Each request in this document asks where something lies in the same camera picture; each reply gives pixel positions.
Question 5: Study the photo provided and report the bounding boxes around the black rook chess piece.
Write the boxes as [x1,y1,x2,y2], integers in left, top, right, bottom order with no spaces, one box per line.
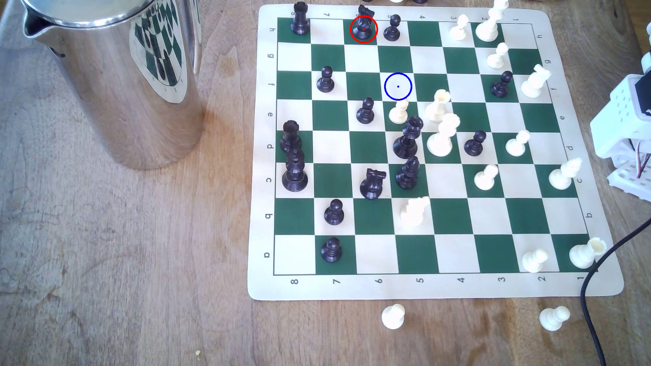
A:
[291,1,311,36]
[280,120,303,153]

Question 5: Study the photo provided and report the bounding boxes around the white rook chess piece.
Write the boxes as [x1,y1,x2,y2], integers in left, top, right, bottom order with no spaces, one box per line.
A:
[569,237,607,269]
[425,89,452,123]

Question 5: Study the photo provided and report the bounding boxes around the black knight chess piece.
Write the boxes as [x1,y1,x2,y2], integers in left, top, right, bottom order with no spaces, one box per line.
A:
[352,4,376,40]
[359,169,387,200]

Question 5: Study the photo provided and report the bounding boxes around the white perforated base plate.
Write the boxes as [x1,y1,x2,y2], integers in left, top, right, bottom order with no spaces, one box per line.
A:
[607,151,651,202]

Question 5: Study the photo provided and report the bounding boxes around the black power cable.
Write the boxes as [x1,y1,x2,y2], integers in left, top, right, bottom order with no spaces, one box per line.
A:
[581,218,651,366]

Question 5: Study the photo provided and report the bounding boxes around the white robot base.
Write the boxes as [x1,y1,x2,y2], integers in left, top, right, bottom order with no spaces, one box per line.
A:
[590,50,651,159]

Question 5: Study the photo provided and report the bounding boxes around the red servo wires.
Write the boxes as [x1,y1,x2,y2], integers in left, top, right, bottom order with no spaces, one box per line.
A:
[635,139,651,180]

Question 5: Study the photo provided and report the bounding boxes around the black pawn chess piece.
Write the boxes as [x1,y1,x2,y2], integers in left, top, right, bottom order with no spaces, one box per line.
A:
[490,70,514,98]
[316,66,336,93]
[464,130,487,157]
[321,237,343,263]
[324,199,345,226]
[383,14,402,42]
[356,98,375,125]

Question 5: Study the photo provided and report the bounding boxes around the white knight chess piece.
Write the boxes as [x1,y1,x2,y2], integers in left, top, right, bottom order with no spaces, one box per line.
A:
[400,196,431,228]
[521,64,552,99]

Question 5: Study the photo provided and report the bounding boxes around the black bishop chess piece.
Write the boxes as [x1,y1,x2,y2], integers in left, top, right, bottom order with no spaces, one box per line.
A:
[395,156,421,191]

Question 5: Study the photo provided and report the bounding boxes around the white king chess piece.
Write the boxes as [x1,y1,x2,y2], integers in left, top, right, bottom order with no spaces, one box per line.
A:
[475,0,510,43]

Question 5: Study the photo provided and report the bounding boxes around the white pawn chess piece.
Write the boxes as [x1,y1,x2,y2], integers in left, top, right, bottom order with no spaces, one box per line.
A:
[474,164,499,191]
[522,248,549,273]
[506,129,532,157]
[381,304,406,330]
[389,99,410,125]
[449,14,471,42]
[487,43,510,70]
[539,306,571,332]

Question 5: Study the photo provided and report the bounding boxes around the white bishop chess piece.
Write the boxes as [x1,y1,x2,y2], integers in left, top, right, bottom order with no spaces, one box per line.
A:
[548,157,584,191]

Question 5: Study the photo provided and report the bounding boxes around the green and cream chess mat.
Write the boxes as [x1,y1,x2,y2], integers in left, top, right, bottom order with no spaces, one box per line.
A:
[247,4,625,302]

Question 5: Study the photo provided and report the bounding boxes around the white queen chess piece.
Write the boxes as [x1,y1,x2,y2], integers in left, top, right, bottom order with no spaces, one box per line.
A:
[426,113,461,157]

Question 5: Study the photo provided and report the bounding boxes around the stainless steel pitcher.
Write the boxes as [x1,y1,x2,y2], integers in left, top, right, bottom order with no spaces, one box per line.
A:
[20,0,205,170]

